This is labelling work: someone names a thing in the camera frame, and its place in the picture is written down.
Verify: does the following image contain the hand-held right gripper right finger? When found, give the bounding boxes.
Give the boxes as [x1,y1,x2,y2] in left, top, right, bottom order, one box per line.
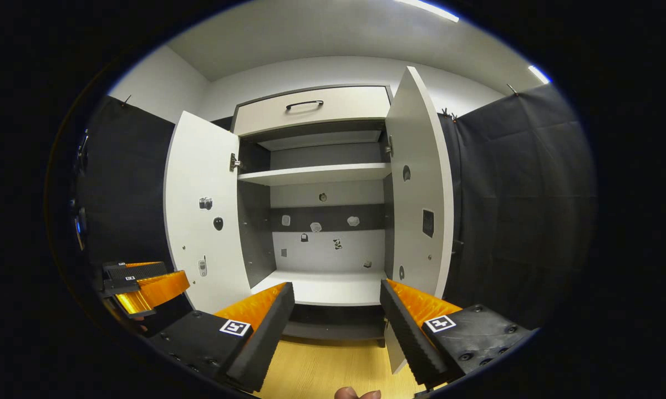
[379,279,536,388]

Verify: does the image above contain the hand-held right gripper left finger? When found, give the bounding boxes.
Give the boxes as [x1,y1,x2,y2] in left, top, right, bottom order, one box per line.
[147,282,296,394]

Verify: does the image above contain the white grey shoe cabinet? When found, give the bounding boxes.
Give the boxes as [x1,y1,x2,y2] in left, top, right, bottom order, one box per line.
[164,65,455,375]

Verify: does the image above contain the white door with camera sticker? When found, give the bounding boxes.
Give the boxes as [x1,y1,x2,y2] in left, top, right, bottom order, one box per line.
[164,111,253,315]

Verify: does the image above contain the white door with headphone sticker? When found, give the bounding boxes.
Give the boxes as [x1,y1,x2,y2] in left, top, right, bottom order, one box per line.
[384,65,455,375]

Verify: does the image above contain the white cabinet shelf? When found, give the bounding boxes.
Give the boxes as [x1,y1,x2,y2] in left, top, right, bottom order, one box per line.
[237,162,393,187]
[251,270,389,307]
[258,130,383,152]

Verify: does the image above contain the white cabinet drawer front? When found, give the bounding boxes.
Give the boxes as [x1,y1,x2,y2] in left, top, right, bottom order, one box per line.
[233,85,393,137]

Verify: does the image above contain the long ceiling light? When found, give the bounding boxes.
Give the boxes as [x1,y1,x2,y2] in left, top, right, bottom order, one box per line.
[394,0,461,23]

